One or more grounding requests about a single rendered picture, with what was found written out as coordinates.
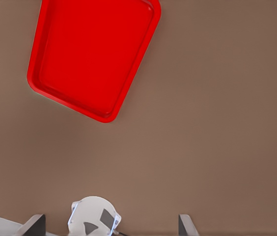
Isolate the right gripper pale grey left finger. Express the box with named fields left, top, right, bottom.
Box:
left=14, top=214, right=47, bottom=236

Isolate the right gripper pale grey right finger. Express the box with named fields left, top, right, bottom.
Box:
left=178, top=214, right=200, bottom=236

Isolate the red rectangular plastic tray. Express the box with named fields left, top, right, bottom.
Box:
left=26, top=0, right=162, bottom=123

